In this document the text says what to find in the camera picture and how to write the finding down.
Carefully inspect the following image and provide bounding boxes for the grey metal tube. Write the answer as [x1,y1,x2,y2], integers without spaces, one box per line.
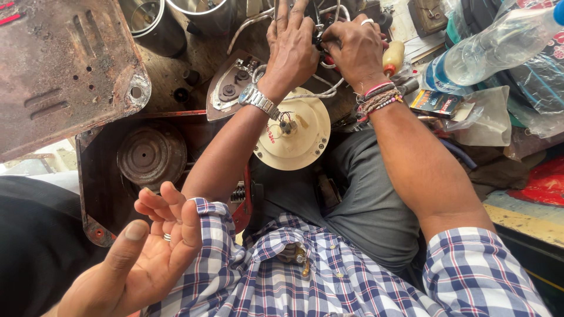
[391,77,419,96]

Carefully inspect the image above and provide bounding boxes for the blue cable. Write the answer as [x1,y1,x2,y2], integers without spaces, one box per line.
[438,136,479,171]

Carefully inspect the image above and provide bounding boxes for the white braided power cable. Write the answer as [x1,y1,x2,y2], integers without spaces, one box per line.
[226,4,351,102]

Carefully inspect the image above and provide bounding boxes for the beaded thread bracelets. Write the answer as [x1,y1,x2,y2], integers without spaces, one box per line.
[355,81,404,120]

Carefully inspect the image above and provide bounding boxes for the brown metal device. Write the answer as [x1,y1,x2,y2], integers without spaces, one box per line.
[407,0,449,38]

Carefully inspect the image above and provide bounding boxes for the plastic wrapped dark bag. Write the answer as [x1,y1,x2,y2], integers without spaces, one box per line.
[444,0,564,138]

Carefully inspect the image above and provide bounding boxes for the rusty round heating disc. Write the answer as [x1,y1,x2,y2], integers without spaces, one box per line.
[116,123,188,191]

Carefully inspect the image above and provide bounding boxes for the person's right hand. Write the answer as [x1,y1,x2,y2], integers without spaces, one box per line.
[321,18,391,94]

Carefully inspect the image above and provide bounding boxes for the red handled tool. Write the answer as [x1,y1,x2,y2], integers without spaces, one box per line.
[323,52,341,72]

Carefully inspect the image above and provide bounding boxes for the small dark printed box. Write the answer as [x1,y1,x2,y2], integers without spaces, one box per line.
[409,89,463,119]

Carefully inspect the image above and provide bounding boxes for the person's left hand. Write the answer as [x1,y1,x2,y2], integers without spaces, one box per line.
[258,0,320,104]

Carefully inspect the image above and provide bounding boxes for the brass item in pocket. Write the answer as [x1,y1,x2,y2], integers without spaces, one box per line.
[278,242,312,278]

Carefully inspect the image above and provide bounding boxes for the dark steel pot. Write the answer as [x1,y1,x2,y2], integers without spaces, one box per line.
[118,0,188,59]

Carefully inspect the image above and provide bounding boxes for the red plastic bag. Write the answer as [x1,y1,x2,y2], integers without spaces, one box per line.
[507,156,564,208]

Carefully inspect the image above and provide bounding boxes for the blue checked shirt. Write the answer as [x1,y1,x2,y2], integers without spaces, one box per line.
[141,197,554,317]

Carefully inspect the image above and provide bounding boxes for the grey trousers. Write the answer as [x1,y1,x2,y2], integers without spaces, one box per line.
[244,129,422,274]

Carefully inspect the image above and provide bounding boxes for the yellow handled screwdriver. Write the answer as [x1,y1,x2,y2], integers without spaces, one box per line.
[382,41,405,78]

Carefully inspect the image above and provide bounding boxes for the stack of papers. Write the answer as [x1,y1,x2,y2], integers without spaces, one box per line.
[390,0,447,63]

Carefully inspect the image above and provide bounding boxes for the red framed metal tool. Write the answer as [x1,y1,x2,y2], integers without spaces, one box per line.
[228,165,253,234]

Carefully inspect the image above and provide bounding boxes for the large rusty metal plate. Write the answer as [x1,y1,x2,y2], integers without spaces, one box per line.
[0,0,152,163]

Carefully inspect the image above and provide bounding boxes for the clear plastic water bottle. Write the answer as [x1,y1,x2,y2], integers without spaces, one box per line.
[422,0,564,94]

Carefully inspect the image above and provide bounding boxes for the clear plastic bag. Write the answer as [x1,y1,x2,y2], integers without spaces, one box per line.
[442,86,512,147]

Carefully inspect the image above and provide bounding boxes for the black electrical plug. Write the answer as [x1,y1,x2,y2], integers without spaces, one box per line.
[313,24,329,50]

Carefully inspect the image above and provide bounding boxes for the shiny steel pot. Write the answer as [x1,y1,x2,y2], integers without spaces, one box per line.
[165,0,239,37]

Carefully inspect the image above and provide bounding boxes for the cream round plastic base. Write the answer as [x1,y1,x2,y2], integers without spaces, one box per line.
[253,87,331,171]

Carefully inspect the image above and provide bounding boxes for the clothes iron soleplate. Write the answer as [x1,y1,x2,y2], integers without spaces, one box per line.
[206,49,266,122]

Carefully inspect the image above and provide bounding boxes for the silver metal wristwatch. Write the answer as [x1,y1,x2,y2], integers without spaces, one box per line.
[238,82,283,121]

